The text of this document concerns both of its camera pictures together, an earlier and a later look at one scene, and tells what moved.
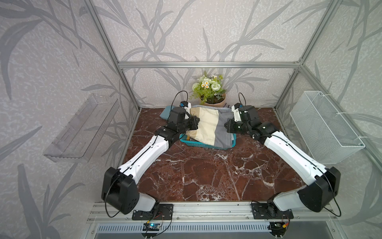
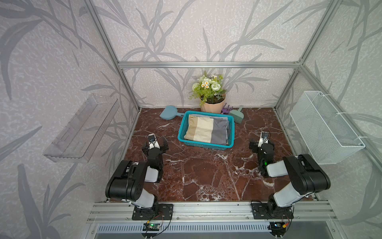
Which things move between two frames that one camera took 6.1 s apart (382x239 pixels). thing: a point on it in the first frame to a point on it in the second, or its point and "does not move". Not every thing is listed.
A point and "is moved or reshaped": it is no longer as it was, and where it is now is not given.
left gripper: x=194 y=123 to x=162 y=149
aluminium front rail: x=209 y=212 does not move
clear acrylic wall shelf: x=78 y=142 does not move
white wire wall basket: x=329 y=137 does not move
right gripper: x=229 y=127 to x=254 y=144
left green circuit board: x=152 y=226 does not move
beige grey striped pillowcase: x=211 y=130 is moved or reshaped
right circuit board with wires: x=278 y=229 does not move
